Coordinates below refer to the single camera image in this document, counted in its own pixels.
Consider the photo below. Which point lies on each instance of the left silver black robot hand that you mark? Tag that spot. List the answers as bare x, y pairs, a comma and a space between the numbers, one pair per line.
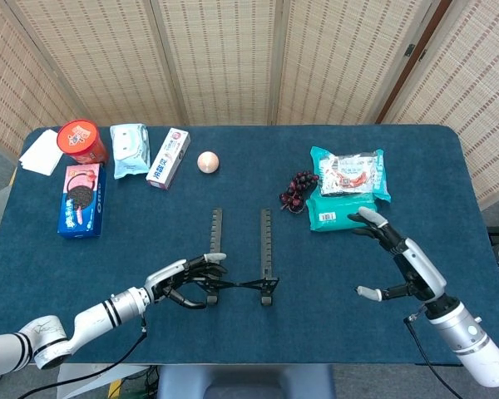
170, 276

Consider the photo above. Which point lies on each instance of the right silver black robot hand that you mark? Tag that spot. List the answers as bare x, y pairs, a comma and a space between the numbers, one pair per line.
420, 266

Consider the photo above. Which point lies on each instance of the black folding laptop stand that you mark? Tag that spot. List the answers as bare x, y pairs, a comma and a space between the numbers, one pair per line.
266, 241

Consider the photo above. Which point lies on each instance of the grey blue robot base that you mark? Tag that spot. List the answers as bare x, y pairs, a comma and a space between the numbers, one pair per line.
245, 382

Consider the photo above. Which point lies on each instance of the teal snack bag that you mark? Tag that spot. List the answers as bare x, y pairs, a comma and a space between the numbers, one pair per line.
332, 208

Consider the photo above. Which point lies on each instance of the blue Oreo cookie box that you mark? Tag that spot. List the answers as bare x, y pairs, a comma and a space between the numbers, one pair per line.
81, 203

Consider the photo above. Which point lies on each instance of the white pink toothpaste box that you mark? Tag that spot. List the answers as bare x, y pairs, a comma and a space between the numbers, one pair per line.
168, 160

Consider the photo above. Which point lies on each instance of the teal clear snack packet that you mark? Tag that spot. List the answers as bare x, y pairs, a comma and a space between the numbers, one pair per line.
349, 172

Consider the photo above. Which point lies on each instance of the pale pink ball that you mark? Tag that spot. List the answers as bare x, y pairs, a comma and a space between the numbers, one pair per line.
208, 162

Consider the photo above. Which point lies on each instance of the blue table mat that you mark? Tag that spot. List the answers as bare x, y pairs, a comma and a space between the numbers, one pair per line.
274, 341

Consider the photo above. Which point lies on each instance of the light blue wipes pack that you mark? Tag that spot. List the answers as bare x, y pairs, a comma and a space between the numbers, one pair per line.
129, 151

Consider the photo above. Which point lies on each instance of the dark red grape bunch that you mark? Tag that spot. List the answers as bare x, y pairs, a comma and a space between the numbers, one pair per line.
297, 185

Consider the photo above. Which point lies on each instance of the red round snack tub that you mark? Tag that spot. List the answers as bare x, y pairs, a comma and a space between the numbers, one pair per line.
78, 139

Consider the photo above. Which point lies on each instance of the white paper napkins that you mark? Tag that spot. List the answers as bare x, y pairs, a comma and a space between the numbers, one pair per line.
41, 154

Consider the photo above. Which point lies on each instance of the small metal screen hinge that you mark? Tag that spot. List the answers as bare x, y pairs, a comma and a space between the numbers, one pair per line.
423, 55
409, 50

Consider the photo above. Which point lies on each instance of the bamboo folding screen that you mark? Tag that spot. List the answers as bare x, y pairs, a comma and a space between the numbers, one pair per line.
220, 62

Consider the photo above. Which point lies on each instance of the brown wooden post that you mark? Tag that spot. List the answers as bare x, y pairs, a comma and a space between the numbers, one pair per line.
416, 62

